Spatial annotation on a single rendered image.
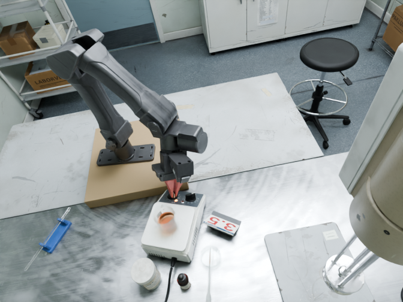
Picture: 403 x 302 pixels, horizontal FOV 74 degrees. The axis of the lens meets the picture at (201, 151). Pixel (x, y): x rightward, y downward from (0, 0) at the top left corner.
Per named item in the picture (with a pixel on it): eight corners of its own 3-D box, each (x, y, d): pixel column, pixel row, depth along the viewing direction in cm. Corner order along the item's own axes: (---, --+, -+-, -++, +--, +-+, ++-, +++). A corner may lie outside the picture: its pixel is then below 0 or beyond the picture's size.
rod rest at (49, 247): (64, 220, 85) (58, 215, 82) (72, 223, 84) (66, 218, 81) (42, 250, 80) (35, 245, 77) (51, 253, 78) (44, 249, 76)
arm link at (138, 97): (183, 108, 68) (80, 13, 58) (167, 133, 63) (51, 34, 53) (162, 124, 77) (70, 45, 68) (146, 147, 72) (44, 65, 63)
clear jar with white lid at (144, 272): (135, 280, 71) (125, 272, 64) (152, 262, 73) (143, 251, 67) (150, 296, 68) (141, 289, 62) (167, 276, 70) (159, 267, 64)
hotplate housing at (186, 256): (167, 193, 86) (161, 179, 80) (207, 198, 83) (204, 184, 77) (144, 263, 73) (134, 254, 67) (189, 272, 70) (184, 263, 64)
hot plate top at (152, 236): (155, 202, 76) (154, 201, 75) (196, 208, 73) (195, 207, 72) (140, 244, 68) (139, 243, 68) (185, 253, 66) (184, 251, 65)
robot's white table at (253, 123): (98, 214, 189) (12, 124, 119) (265, 181, 188) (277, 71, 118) (89, 288, 158) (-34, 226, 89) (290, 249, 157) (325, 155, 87)
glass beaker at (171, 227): (158, 235, 69) (149, 222, 63) (162, 216, 72) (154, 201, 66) (180, 237, 68) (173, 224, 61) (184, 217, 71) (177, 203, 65)
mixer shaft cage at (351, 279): (315, 262, 55) (352, 205, 36) (348, 256, 55) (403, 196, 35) (330, 299, 50) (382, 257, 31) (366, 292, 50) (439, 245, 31)
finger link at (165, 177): (186, 199, 77) (185, 170, 74) (162, 205, 74) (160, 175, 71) (178, 188, 83) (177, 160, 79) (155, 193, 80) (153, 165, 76)
